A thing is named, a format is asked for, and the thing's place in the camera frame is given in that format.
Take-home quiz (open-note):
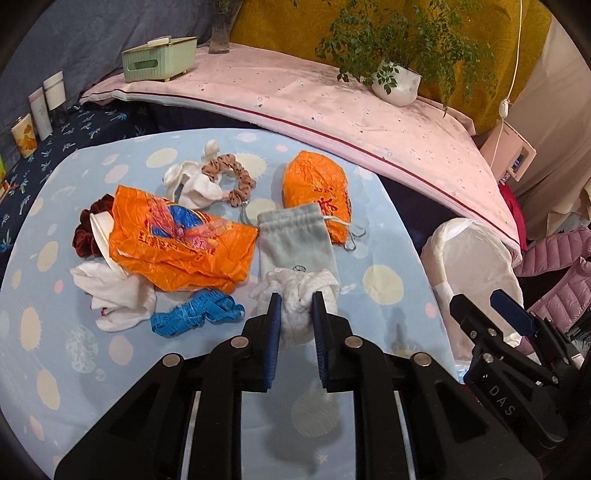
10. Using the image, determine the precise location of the white sock with red trim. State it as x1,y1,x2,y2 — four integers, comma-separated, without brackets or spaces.
70,262,156,333

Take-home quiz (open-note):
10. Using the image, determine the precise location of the white tissue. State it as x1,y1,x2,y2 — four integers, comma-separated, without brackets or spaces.
250,268,341,350

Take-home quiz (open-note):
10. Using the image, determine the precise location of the large orange plastic bag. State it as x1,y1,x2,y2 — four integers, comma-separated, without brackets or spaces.
108,185,259,294

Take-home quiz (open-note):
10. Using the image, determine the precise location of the dark red velvet scrunchie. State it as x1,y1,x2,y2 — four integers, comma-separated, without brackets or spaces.
72,194,114,259

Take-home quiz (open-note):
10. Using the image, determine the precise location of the small orange plastic bag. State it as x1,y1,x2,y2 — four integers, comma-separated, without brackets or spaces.
283,151,352,246

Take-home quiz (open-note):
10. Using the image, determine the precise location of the white trash bag bin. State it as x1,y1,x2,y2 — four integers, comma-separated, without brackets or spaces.
421,218,523,363

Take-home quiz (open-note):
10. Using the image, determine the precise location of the pink down jacket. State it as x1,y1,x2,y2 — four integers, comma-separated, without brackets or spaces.
514,227,590,333

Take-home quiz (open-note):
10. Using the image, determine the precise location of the light blue dotted tablecloth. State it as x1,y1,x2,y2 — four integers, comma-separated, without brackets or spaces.
1,129,455,479

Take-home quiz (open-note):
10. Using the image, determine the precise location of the red garment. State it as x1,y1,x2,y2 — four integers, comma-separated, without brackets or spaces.
498,183,527,251

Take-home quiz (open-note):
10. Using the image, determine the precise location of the pink appliance box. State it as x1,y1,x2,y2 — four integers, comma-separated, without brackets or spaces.
480,120,537,183

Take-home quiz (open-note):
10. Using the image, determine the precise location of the pink quilted cover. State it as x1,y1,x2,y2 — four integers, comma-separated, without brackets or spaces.
80,44,522,264

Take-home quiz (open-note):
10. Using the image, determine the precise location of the beige curtain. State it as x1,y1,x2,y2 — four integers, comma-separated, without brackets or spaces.
509,20,590,239

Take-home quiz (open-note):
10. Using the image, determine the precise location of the red white paper cup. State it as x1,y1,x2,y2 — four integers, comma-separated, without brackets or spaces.
89,211,128,279

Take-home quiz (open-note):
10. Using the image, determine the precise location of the brown leopard scrunchie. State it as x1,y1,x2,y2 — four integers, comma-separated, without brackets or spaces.
201,154,256,207

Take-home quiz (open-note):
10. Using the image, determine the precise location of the mustard yellow blanket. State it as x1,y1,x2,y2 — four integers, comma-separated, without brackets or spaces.
230,1,551,134

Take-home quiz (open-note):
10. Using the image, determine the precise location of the navy patterned cloth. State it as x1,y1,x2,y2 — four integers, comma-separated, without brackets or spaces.
0,98,153,287

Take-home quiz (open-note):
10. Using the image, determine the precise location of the potted plant white pot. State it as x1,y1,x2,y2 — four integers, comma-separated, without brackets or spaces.
315,1,496,106

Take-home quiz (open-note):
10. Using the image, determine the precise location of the orange patterned cup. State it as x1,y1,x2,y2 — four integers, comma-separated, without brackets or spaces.
11,113,37,159

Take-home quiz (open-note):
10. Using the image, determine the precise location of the white cosmetic tube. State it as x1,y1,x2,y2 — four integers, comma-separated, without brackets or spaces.
28,87,52,141

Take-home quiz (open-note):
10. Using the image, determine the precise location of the white jar with lid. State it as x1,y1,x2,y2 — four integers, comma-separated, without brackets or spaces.
43,71,66,111

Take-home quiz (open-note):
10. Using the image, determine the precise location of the green tissue box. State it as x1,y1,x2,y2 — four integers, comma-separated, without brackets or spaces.
122,36,197,83

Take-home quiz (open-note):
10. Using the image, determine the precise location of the glass vase with flowers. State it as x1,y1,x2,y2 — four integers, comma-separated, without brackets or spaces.
208,0,243,54

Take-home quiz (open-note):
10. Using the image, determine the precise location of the grey drawstring pouch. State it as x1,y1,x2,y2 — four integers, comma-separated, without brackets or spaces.
257,203,339,280

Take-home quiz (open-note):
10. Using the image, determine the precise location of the white cable with switch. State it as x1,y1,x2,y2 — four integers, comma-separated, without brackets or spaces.
489,0,525,169

